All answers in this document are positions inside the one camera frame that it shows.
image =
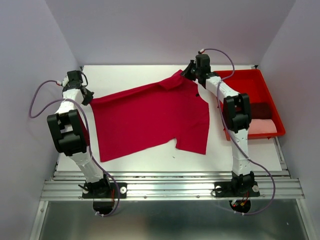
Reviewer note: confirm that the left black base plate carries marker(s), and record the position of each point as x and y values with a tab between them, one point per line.
107	193

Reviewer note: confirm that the pink rolled t-shirt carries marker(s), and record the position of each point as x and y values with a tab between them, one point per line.
262	126

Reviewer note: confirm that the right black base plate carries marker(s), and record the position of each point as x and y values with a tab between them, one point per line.
227	189

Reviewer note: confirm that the dark maroon rolled t-shirt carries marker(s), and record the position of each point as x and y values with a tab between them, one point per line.
261	111

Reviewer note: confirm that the red t-shirt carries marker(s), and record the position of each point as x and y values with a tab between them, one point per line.
143	117

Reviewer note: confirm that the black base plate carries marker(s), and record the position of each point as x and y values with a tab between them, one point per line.
227	189
107	193

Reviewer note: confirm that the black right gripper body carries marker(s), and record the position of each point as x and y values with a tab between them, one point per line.
198	72

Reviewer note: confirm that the red plastic bin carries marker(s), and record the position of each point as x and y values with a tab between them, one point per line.
252	83

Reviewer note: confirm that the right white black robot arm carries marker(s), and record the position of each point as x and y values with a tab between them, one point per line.
235	112

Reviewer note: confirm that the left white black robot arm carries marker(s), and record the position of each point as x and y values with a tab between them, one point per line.
71	137

